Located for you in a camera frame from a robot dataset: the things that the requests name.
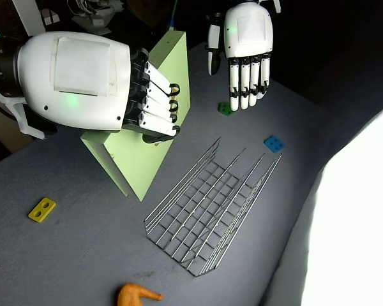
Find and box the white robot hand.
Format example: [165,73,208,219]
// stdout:
[16,31,181,143]
[206,1,274,111]

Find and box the light green box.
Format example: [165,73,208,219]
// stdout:
[79,31,192,202]

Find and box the white machine base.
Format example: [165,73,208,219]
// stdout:
[70,0,126,36]

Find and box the green two-hole block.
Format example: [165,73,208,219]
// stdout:
[218,101,234,117]

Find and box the blue four-hole block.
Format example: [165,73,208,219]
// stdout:
[263,135,285,154]

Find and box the yellow two-hole block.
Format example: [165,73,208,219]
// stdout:
[27,196,57,223]

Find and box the grey table cloth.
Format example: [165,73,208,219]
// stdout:
[0,41,329,306]

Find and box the orange toy chicken leg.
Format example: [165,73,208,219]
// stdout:
[117,282,163,306]

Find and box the silver wire file rack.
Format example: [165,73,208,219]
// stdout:
[143,136,283,277]

